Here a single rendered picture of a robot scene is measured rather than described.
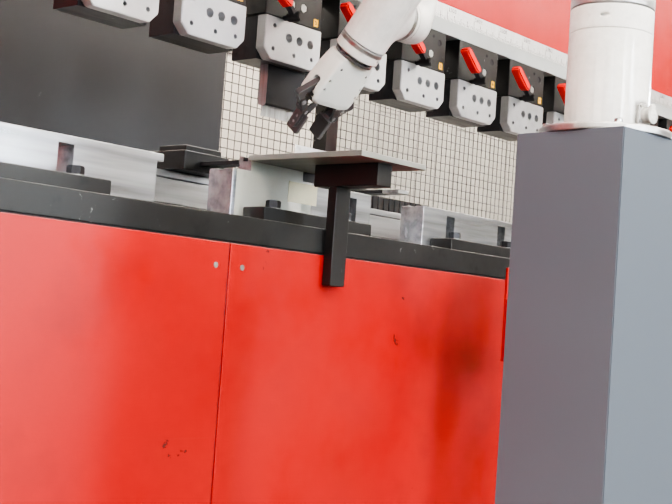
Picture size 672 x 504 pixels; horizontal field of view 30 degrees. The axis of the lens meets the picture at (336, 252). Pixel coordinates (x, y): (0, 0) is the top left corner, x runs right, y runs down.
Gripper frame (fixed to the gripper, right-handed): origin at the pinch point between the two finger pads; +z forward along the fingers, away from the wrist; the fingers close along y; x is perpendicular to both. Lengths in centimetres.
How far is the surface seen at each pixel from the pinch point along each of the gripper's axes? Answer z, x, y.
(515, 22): -25, -26, -73
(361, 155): -6.8, 19.8, 7.9
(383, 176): -3.8, 19.9, -0.7
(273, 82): -1.3, -10.6, 2.2
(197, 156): 21.2, -17.2, 1.6
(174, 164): 24.4, -18.0, 5.0
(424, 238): 16.0, 6.5, -44.6
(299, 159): 2.8, 8.5, 6.8
